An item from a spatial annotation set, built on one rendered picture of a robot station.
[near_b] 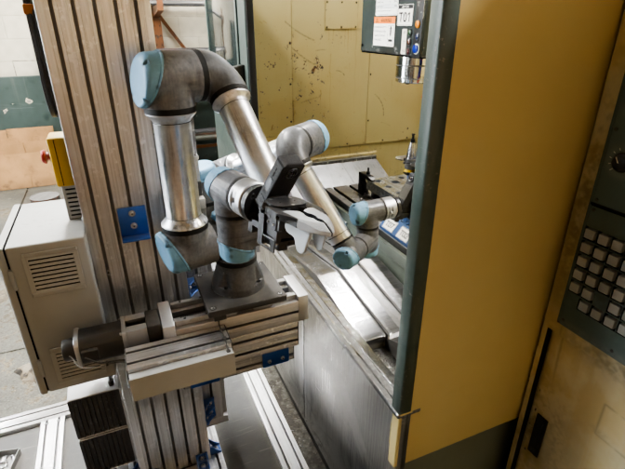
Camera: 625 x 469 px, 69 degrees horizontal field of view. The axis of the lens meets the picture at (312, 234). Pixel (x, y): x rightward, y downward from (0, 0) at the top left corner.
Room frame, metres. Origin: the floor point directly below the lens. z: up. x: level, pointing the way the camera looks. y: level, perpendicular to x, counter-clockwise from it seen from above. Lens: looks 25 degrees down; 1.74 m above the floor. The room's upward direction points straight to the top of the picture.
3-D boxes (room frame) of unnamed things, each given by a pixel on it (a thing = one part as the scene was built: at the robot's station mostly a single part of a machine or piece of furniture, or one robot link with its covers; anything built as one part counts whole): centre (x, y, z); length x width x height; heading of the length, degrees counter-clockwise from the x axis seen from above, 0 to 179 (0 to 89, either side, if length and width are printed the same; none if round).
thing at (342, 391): (1.86, 0.15, 0.40); 2.08 x 0.07 x 0.80; 23
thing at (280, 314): (1.16, 0.22, 0.95); 0.40 x 0.13 x 0.09; 113
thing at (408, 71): (2.11, -0.44, 1.56); 0.16 x 0.16 x 0.12
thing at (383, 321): (1.77, -0.15, 0.70); 0.90 x 0.30 x 0.16; 23
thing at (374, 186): (2.21, -0.45, 0.97); 0.29 x 0.23 x 0.05; 23
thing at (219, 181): (0.87, 0.16, 1.43); 0.11 x 0.08 x 0.09; 38
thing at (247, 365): (1.17, 0.24, 0.77); 0.36 x 0.10 x 0.09; 113
